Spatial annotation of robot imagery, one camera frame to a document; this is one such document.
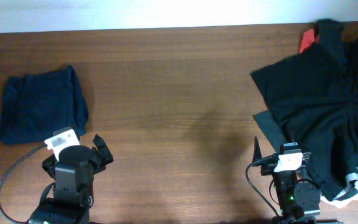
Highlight dark green garment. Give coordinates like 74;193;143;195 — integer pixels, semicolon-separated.
251;19;358;201

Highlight red cloth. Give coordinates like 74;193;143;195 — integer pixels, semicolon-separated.
299;29;319;54

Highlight white grey garment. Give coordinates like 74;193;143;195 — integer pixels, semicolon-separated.
320;173;358;208

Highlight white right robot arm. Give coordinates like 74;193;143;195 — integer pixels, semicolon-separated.
248;138;320;223

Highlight navy blue shorts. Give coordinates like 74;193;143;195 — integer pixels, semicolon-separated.
0;65;89;145

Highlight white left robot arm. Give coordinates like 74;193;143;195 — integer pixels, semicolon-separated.
27;135;114;224

